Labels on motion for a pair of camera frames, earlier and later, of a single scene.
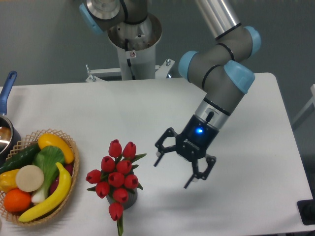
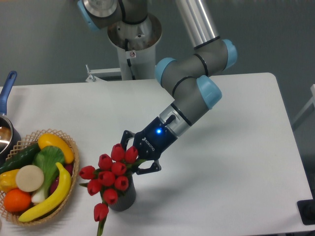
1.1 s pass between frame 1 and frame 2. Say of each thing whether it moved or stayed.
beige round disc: stayed
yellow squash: stayed
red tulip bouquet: moved
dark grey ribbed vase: moved
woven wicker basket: stayed
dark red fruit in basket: stayed
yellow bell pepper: stayed
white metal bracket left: stayed
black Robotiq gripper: moved
